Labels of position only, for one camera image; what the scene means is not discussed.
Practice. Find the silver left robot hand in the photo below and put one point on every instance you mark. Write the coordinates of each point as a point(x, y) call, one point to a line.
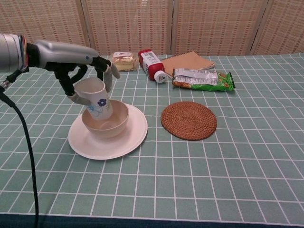
point(61, 54)

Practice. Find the small white flowered cup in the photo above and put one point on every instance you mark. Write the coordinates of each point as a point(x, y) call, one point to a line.
point(97, 104)

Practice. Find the off-white bowl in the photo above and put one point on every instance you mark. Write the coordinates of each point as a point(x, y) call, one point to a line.
point(111, 126)

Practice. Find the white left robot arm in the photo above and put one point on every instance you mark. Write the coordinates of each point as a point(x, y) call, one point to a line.
point(9, 52)

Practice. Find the white round plate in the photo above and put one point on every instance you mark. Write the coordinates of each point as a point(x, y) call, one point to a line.
point(114, 147)

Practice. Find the clear wrapped cake slice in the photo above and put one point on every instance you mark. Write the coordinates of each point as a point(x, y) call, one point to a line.
point(124, 62)

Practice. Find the bamboo folding screen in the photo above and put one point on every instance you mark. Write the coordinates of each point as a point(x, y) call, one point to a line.
point(133, 23)

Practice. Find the red bottle with white cap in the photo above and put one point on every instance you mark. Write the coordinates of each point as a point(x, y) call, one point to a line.
point(152, 64)

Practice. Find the brown spiral notebook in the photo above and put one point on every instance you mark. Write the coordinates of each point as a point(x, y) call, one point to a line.
point(190, 62)

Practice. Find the brown woven round coaster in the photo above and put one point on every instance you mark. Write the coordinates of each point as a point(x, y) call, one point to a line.
point(188, 121)

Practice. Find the green snack packet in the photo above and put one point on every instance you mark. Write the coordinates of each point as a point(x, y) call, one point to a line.
point(204, 82)

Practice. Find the green grid tablecloth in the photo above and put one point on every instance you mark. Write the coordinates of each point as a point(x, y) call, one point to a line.
point(213, 166)

